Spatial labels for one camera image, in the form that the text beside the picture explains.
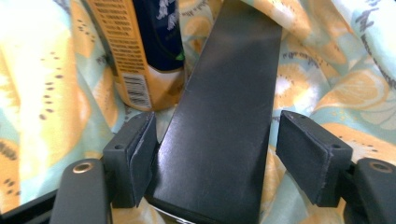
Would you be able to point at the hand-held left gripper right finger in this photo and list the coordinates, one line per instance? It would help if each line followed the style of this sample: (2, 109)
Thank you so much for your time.
(311, 155)

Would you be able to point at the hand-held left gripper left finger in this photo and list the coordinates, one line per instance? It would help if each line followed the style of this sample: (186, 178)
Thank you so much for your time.
(130, 158)

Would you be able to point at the black cardboard box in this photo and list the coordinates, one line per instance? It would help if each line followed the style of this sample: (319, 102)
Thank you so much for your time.
(218, 109)

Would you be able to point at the yellow squeeze bottle dark label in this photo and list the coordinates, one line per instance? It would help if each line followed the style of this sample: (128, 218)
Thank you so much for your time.
(146, 53)

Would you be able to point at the fruit print cloth bag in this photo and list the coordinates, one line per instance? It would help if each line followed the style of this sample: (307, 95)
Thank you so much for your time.
(46, 77)

